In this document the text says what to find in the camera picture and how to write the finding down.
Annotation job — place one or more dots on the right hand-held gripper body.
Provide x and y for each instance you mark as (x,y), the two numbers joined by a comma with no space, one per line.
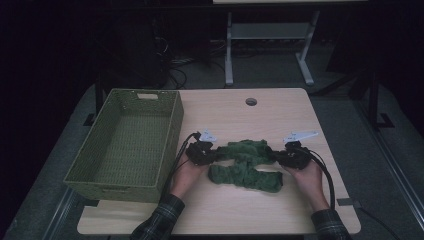
(295,156)

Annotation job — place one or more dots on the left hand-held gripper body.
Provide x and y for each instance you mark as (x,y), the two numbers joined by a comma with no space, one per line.
(200,154)

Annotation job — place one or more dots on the green fuzzy garment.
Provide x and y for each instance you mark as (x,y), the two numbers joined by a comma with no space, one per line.
(245,176)

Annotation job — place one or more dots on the green woven basket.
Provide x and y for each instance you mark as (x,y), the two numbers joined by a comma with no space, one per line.
(130,143)

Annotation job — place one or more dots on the person's left hand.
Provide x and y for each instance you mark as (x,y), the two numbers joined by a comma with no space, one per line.
(186,180)

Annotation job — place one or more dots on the person's right hand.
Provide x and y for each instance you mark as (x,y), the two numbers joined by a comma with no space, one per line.
(310,183)

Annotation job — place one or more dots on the grey tape strip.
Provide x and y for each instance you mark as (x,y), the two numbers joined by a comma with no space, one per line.
(348,202)

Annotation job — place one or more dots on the grey metal stand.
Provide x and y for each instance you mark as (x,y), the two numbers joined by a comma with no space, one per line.
(266,30)

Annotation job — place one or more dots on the black frame post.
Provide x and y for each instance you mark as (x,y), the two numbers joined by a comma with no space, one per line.
(98,96)
(374,100)

